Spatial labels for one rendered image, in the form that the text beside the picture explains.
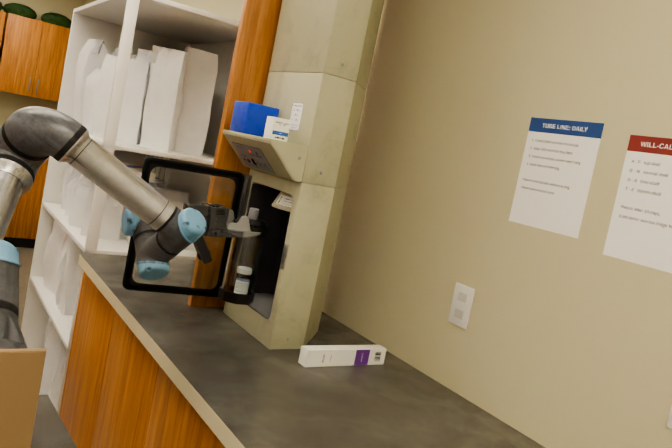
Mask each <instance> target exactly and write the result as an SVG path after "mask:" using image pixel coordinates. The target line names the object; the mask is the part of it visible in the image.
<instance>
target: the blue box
mask: <svg viewBox="0 0 672 448"><path fill-rule="evenodd" d="M278 115H279V109H278V108H273V107H269V106H265V105H260V104H256V103H252V102H244V101H235V105H234V110H233V115H232V121H231V126H230V130H231V131H235V132H240V133H245V134H250V135H255V136H260V137H263V136H264V131H265V126H266V120H267V116H272V117H278Z"/></svg>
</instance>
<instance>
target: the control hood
mask: <svg viewBox="0 0 672 448"><path fill-rule="evenodd" d="M223 134H224V136H225V137H226V139H227V141H228V142H229V144H230V145H231V147H232V149H233V150H234V152H235V153H236V155H237V156H238V158H239V160H240V161H241V163H242V164H243V165H244V166H245V167H249V168H252V169H255V170H258V171H262V172H265V173H268V174H271V175H275V176H278V177H281V178H284V179H288V180H291V181H294V182H302V177H303V171H304V166H305V161H306V156H307V151H308V147H307V146H304V145H299V144H294V143H290V142H284V141H279V140H274V139H269V138H264V137H260V136H255V135H250V134H245V133H240V132H235V131H230V130H225V129H224V130H223ZM232 142H235V143H239V144H243V145H247V146H251V147H255V148H259V149H261V151H262V153H263V154H264V156H265V158H266V159H267V161H268V162H269V164H270V166H271V167H272V169H273V171H274V172H275V174H274V173H271V172H268V171H265V170H261V169H258V168H255V167H251V166H248V165H246V164H245V163H244V161H243V160H242V158H241V156H240V155H239V153H238V152H237V150H236V148H235V147H234V145H233V144H232Z"/></svg>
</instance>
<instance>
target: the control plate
mask: <svg viewBox="0 0 672 448"><path fill-rule="evenodd" d="M232 144H233V145H234V147H235V148H236V150H237V152H238V153H239V155H240V156H241V158H242V160H243V161H244V163H245V164H246V165H248V166H251V167H255V168H258V169H261V170H265V171H268V172H271V173H274V174H275V172H274V171H273V169H272V167H271V166H270V164H269V162H268V161H267V159H266V158H265V156H264V154H263V153H262V151H261V149H259V148H255V147H251V146H247V145H243V144H239V143H235V142H232ZM249 150H250V151H251V153H250V152H249ZM255 152H257V154H258V155H257V154H256V153H255ZM244 158H245V159H246V161H245V160H244ZM251 158H252V159H253V160H254V161H255V163H257V162H258V163H259V164H257V165H254V163H253V162H252V160H251ZM247 159H249V160H250V161H251V162H250V163H249V162H248V161H247ZM261 163H262V164H263V165H260V164H261ZM264 163H265V164H266V166H264Z"/></svg>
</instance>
